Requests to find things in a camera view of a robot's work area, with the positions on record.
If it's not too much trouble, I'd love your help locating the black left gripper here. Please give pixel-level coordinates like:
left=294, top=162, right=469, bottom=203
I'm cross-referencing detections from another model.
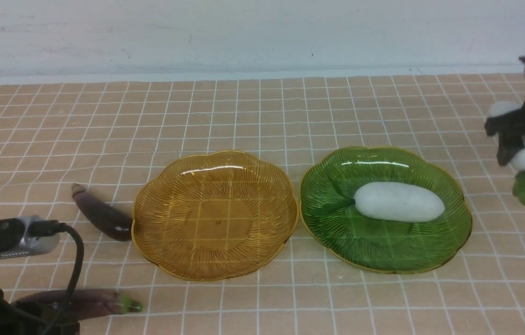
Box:
left=0, top=289, right=58, bottom=335

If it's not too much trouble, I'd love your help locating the purple eggplant green stem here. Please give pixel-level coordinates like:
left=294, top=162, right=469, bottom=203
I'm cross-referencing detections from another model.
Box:
left=12, top=288, right=143, bottom=321

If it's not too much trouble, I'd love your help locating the purple eggplant brown stem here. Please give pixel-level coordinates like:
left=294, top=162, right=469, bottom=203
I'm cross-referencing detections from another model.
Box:
left=71, top=183, right=133, bottom=242

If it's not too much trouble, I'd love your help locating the orange checkered tablecloth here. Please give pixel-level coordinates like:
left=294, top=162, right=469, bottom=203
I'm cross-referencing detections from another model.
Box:
left=0, top=74, right=525, bottom=335

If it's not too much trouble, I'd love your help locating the green glass plate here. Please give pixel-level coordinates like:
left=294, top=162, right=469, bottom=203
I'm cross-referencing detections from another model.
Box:
left=299, top=146, right=473, bottom=274

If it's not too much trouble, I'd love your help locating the amber glass plate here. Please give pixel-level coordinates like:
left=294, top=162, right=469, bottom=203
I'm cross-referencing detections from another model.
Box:
left=131, top=150, right=299, bottom=282

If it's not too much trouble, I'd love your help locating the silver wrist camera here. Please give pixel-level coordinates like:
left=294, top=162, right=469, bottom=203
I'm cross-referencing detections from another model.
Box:
left=0, top=215, right=64, bottom=260

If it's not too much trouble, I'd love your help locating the black camera cable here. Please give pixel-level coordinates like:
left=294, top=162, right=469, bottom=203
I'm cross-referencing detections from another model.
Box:
left=39, top=222, right=85, bottom=335

